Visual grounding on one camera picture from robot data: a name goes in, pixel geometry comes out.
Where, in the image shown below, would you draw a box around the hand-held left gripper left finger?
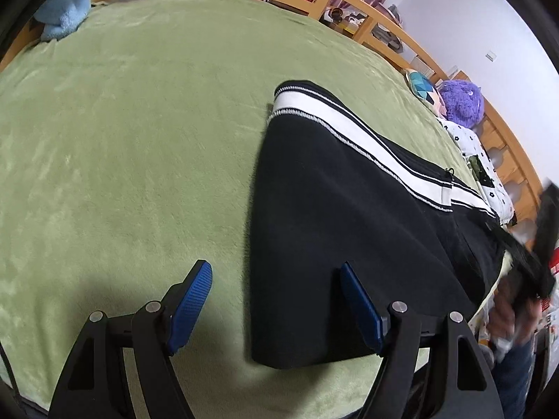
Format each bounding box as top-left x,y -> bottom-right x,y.
48,259 -> 214,419

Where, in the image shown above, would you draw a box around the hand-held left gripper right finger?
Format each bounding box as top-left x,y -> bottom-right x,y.
340,262 -> 505,419

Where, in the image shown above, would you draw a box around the black pants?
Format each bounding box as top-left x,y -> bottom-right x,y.
249,80 -> 514,369

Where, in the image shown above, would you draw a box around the person's right hand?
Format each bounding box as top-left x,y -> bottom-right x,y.
489,271 -> 540,350

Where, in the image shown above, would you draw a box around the white floral pillow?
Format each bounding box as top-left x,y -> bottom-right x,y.
443,120 -> 516,224

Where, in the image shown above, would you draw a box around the person's blue jeans leg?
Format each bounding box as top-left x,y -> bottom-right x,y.
493,336 -> 539,419

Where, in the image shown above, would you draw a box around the purple plush toy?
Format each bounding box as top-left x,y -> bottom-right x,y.
439,79 -> 485,129

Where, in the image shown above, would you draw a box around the green fleece blanket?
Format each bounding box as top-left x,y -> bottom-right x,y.
0,0 -> 494,415

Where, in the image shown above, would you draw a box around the geometric patterned cushion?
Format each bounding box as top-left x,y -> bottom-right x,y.
406,69 -> 450,118

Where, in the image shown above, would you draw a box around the pile of papers and boxes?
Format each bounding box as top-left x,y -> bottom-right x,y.
371,3 -> 405,51

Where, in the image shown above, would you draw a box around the cardboard box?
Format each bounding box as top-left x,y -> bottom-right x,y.
341,17 -> 364,38

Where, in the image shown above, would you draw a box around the light blue fleece robe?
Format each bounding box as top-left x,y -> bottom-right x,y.
34,0 -> 92,42

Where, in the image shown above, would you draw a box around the wooden bed frame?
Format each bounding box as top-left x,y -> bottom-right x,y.
0,0 -> 542,228

